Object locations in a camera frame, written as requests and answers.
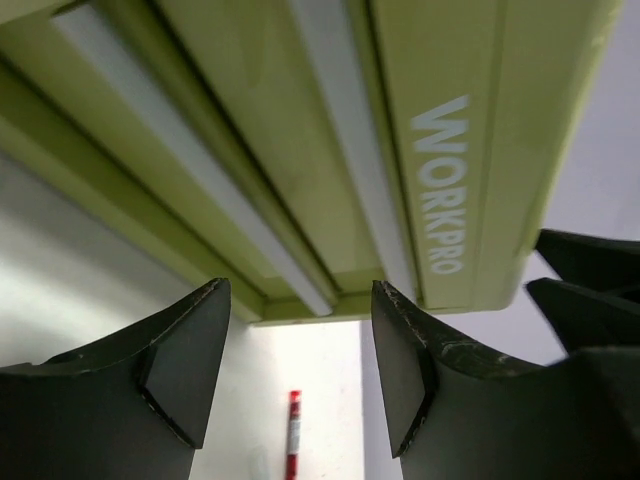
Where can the green metal drawer toolbox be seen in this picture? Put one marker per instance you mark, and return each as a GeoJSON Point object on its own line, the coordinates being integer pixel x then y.
{"type": "Point", "coordinates": [304, 149]}

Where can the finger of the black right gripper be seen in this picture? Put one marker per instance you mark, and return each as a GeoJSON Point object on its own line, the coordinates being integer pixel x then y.
{"type": "Point", "coordinates": [594, 300]}

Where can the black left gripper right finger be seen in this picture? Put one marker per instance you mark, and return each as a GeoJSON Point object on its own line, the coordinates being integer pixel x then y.
{"type": "Point", "coordinates": [459, 409]}

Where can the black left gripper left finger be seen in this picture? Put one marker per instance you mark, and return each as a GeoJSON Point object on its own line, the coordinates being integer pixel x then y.
{"type": "Point", "coordinates": [132, 405]}

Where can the red refill pen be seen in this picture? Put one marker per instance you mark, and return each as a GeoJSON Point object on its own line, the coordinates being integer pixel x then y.
{"type": "Point", "coordinates": [293, 435]}

